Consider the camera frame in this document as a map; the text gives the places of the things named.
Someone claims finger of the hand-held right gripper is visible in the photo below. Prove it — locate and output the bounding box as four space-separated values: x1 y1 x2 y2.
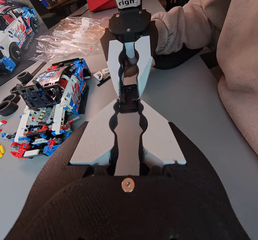
107 40 125 99
134 36 156 101

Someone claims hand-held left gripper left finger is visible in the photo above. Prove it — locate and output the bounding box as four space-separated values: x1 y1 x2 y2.
69 99 121 176

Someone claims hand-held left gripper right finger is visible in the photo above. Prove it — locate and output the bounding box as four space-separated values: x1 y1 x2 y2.
138 99 187 176

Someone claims black brick assembly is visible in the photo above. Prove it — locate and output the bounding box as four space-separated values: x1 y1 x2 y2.
119 84 140 114

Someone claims toy brick race car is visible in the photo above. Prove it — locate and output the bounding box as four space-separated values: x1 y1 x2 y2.
10 58 91 160

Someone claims person's right forearm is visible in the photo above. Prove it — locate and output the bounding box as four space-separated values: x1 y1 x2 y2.
151 0 222 55

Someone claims grey desk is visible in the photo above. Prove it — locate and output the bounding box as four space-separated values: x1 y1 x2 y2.
0 12 258 240

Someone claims person's right hand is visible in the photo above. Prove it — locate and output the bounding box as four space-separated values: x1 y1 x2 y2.
123 55 139 78

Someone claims dark brick beam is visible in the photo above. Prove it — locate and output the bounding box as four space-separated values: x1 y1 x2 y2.
97 76 112 87

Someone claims pile of clear plastic bags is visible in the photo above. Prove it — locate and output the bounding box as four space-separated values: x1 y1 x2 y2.
28 16 110 63

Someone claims cluster of mixed small bricks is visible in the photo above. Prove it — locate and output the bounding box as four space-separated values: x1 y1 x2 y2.
1 131 16 140

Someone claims printed toy car box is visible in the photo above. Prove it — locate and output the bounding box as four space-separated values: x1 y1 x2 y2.
0 0 50 87

